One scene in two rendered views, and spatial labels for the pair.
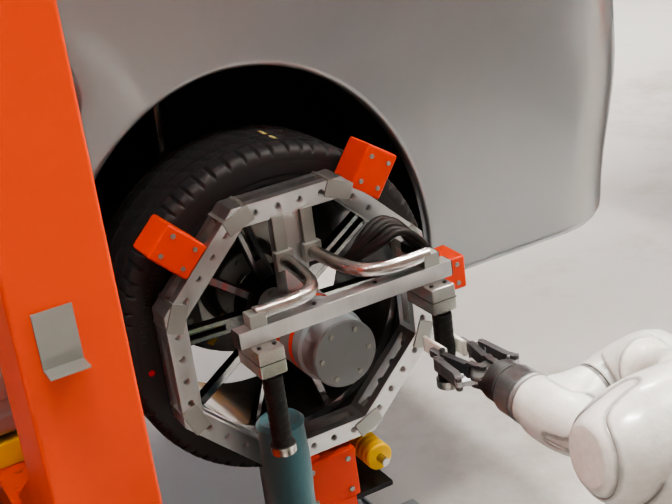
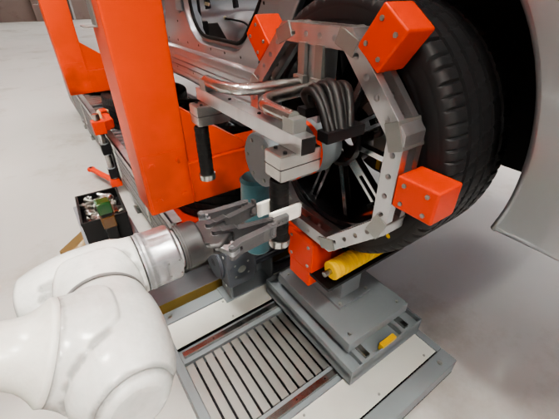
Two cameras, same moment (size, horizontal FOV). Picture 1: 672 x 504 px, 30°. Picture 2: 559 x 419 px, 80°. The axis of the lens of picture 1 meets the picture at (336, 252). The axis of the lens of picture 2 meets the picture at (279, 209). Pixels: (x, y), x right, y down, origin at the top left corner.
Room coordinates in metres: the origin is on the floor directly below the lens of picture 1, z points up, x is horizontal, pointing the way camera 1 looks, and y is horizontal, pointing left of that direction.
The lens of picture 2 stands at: (1.93, -0.69, 1.18)
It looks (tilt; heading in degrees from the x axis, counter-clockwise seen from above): 33 degrees down; 81
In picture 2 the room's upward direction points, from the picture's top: straight up
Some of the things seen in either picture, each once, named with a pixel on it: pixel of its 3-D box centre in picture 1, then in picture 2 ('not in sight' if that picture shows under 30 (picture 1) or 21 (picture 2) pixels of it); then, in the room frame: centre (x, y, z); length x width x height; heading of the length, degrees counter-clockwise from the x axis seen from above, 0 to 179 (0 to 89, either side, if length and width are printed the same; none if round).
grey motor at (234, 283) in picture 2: not in sight; (260, 253); (2.01, 0.36, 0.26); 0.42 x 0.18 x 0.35; 26
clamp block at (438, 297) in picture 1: (430, 291); (293, 159); (2.03, -0.16, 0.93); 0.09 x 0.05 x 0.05; 26
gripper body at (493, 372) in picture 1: (496, 377); (203, 239); (1.87, -0.24, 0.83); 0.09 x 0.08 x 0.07; 26
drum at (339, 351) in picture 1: (317, 334); (294, 150); (2.08, 0.05, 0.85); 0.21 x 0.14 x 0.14; 26
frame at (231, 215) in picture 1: (300, 321); (316, 143); (2.14, 0.09, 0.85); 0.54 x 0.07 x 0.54; 116
